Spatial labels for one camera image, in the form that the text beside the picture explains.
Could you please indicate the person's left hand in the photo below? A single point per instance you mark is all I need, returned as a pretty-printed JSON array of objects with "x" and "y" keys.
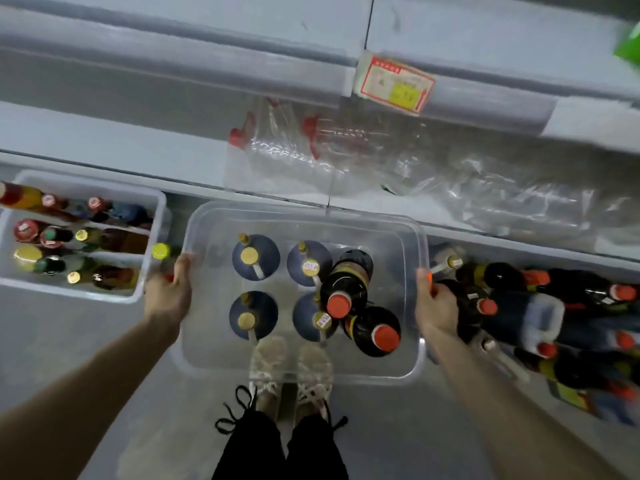
[{"x": 168, "y": 303}]

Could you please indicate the person's right hand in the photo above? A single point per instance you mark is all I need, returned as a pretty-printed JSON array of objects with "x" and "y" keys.
[{"x": 437, "y": 313}]

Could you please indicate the green-label oyster sauce bottle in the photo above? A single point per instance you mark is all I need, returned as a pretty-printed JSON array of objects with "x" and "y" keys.
[{"x": 162, "y": 253}]

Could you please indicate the soy sauce bottle red cap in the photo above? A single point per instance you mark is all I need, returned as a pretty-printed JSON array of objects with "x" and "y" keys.
[
  {"x": 345, "y": 280},
  {"x": 372, "y": 330}
]

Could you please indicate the rice vinegar jug green label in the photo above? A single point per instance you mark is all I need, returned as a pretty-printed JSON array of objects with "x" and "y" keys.
[{"x": 262, "y": 257}]

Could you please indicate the group of bottles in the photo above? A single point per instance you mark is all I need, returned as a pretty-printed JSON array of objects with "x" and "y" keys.
[{"x": 580, "y": 295}]

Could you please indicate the white metal store shelving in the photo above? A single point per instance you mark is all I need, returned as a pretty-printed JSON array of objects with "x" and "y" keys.
[{"x": 150, "y": 25}]

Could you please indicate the person's right forearm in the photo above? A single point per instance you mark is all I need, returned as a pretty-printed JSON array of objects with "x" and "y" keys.
[{"x": 520, "y": 425}]

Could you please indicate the person's left beige sandal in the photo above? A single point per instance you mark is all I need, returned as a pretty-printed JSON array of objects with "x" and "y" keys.
[{"x": 268, "y": 380}]

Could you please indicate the grey floor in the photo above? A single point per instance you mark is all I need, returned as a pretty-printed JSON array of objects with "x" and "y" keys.
[{"x": 400, "y": 435}]

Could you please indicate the pack of clear empty bottles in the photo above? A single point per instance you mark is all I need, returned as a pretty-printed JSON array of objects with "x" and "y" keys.
[{"x": 350, "y": 145}]

